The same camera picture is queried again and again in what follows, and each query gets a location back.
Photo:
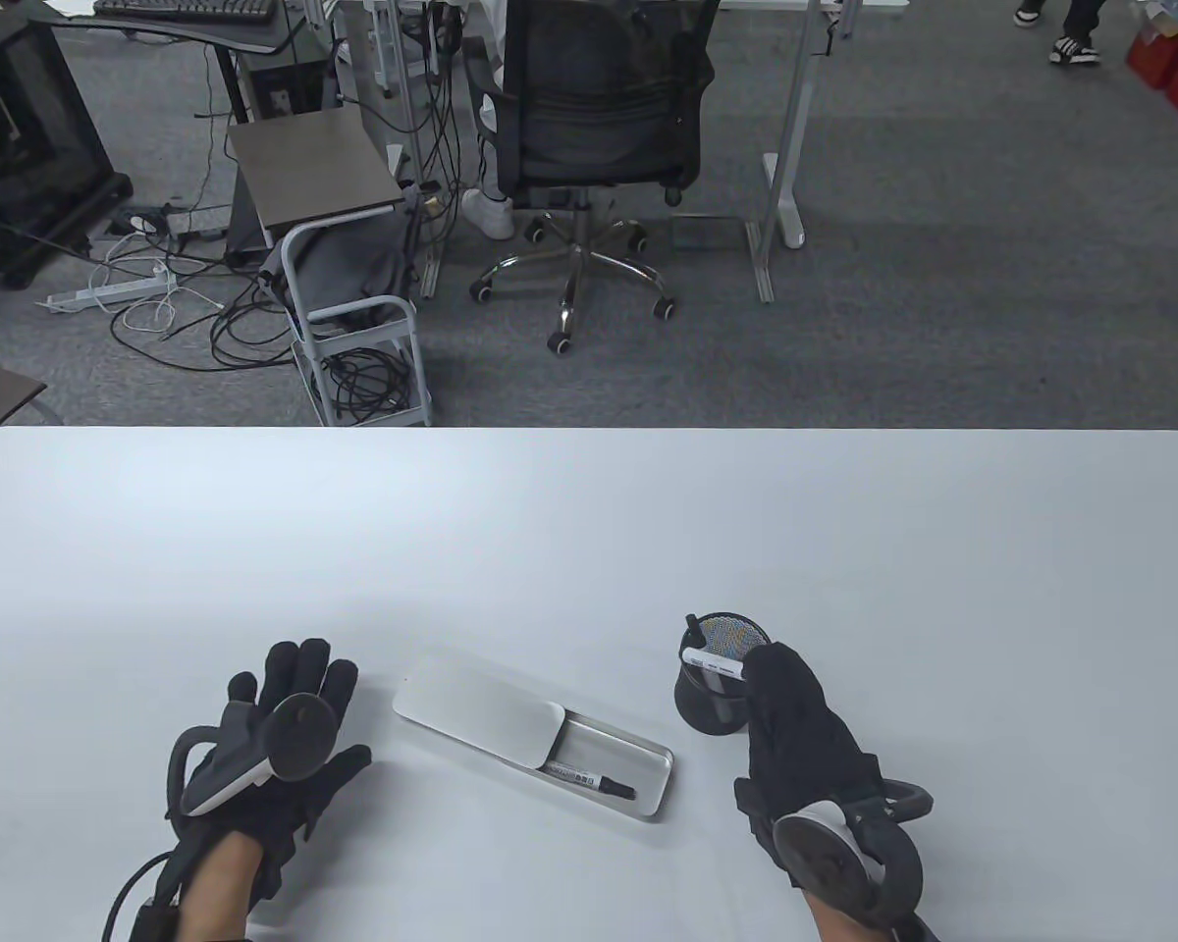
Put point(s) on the person's right hand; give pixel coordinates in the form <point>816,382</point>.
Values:
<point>805,746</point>

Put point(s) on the person's left hand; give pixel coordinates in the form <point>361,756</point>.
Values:
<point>294,790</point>

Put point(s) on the person's right thumb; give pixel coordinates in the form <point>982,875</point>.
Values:
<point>754,810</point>

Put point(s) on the person's left thumb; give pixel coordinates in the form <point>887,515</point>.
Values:
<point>346,769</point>

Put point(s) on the person's left middle finger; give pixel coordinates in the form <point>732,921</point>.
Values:
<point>315,662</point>

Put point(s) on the person's left little finger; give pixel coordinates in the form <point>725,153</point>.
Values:
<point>242,688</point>

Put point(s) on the white marker with black cap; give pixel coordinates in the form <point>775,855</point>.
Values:
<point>715,665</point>

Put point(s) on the person's left forearm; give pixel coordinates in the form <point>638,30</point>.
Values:
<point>218,888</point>

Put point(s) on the grey controller on left glove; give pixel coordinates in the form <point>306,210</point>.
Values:
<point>290,736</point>

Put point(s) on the grey controller on glove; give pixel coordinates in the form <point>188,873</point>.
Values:
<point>290,736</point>
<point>834,854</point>

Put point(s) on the grey controller on right glove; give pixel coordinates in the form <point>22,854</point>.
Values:
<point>834,854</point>

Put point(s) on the black mesh pen cup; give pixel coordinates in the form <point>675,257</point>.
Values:
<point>707,702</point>

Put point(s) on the white pencil case lid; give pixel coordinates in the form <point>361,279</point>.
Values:
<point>481,708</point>

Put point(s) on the white metal pencil case tray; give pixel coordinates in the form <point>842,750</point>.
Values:
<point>614,760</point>

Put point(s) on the grey marker with black cap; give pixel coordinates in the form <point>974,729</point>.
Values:
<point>589,779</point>

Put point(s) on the white rolling cart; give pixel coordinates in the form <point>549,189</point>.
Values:
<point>344,245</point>

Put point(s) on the white power strip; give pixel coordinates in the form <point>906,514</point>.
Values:
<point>108,291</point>

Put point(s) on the black glass cabinet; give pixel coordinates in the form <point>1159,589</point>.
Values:
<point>20,147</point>

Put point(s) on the black mesh office chair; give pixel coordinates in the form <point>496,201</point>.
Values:
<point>594,128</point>

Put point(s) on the black desk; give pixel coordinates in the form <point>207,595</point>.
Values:
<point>236,44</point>

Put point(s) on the black keyboard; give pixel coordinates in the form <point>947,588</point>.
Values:
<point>185,10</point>

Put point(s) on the white frame desk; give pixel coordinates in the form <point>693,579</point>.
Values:
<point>785,147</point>

